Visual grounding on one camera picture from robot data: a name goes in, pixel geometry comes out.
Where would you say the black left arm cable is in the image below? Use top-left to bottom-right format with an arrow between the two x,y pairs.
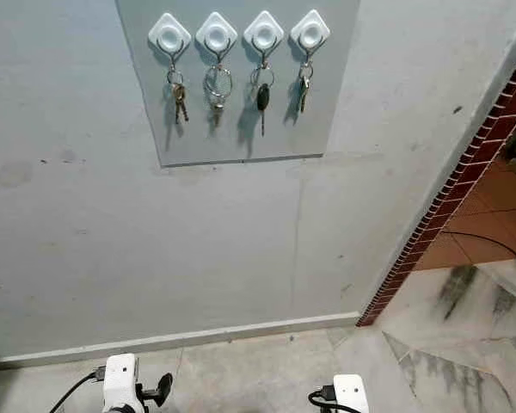
52,367 -> 109,413

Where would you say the thin black floor cable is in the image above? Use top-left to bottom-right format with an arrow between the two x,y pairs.
441,229 -> 516,272

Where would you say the bunch of small brass keys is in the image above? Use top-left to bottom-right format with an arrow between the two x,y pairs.
165,67 -> 190,124

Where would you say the silver key on large ring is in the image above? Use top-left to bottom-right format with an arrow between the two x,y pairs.
202,62 -> 235,113

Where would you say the bunch of silver keys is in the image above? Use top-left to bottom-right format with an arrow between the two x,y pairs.
295,60 -> 315,114

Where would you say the grey wall key board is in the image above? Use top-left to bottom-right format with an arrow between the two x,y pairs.
116,0 -> 360,169

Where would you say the white diamond wall hook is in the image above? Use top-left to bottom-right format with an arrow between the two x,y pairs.
290,9 -> 331,60
149,12 -> 193,65
243,10 -> 285,63
196,11 -> 238,64

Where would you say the white skirting board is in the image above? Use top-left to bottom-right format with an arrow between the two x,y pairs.
0,311 -> 362,369

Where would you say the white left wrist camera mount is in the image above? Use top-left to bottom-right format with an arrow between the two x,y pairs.
104,353 -> 147,413

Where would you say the black head car key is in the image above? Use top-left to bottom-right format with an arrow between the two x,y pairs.
251,65 -> 274,137

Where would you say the dark red tile wall edging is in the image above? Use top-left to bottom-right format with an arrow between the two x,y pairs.
357,43 -> 516,328

